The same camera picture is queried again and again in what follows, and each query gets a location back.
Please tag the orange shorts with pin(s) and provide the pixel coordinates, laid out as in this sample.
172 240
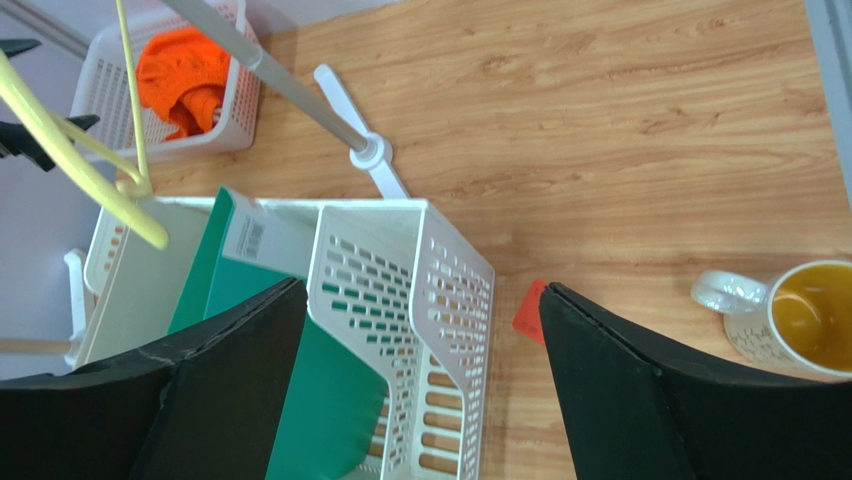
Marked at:
182 77

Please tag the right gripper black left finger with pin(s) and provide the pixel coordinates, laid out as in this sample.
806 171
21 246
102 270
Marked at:
201 403

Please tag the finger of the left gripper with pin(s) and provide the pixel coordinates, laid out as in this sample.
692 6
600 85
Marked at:
17 46
17 141

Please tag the white metal clothes rack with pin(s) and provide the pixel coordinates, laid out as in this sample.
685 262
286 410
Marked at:
117 185

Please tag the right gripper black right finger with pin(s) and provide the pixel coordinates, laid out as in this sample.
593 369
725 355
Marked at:
639 405

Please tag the white plastic file organizer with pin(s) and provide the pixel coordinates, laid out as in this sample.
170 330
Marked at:
397 285

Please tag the white patterned mug yellow inside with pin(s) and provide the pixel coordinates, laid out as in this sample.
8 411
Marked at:
799 320

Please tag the small red cube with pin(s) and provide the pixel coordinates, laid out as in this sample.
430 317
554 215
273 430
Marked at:
527 319

